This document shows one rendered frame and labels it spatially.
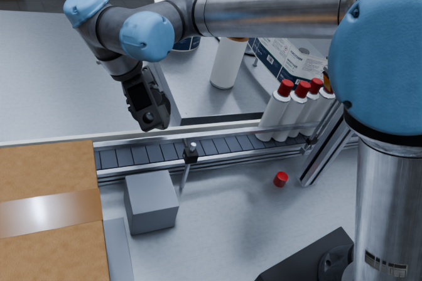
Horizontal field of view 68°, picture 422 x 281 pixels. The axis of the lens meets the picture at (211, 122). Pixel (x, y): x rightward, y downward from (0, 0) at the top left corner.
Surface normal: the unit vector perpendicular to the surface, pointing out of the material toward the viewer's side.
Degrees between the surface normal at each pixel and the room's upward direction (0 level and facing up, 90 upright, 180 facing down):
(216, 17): 88
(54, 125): 0
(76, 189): 0
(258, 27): 111
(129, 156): 0
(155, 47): 73
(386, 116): 86
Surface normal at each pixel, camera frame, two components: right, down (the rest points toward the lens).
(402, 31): -0.62, 0.34
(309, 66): -0.08, 0.66
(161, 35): 0.79, 0.32
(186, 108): 0.22, -0.72
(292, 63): -0.89, 0.13
